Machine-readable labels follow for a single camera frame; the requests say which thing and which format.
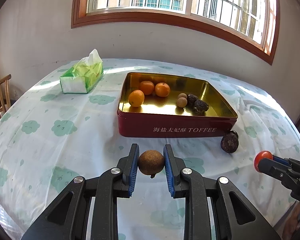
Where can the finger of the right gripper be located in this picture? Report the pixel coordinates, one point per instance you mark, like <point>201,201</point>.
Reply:
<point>293,166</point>
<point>277,171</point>

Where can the yellow-orange kumquat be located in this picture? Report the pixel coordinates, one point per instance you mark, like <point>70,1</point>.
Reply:
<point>136,98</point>

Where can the smooth dark round fruit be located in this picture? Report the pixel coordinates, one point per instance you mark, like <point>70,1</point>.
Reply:
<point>235,133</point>

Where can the brown longan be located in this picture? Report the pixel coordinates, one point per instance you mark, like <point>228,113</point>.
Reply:
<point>182,95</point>
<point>181,102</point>
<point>151,162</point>

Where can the green tissue pack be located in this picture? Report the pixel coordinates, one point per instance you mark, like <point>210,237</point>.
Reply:
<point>82,77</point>

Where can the large mandarin orange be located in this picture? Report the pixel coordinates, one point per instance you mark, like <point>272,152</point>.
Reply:
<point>162,89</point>

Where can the red gold toffee tin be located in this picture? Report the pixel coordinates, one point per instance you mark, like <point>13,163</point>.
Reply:
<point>160,117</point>

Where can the small mandarin orange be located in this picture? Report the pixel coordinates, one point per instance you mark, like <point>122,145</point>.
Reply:
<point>147,87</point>

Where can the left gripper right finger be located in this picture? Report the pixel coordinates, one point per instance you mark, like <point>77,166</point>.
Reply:
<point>214,208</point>

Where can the person's right hand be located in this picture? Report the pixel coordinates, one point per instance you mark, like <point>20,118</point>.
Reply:
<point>292,224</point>

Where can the red cherry tomato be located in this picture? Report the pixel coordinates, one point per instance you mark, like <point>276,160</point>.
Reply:
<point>262,155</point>

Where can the large wooden frame window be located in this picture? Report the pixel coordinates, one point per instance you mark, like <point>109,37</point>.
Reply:
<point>252,25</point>

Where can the cloud pattern tablecloth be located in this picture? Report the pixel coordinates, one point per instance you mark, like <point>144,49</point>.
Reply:
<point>48,137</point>

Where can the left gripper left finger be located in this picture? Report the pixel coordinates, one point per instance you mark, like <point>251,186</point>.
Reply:
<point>66,217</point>

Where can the large wrinkled passion fruit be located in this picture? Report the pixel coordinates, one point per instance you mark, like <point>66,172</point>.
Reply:
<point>229,143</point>

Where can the wrinkled dark passion fruit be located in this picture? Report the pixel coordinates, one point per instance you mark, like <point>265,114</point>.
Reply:
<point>200,106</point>

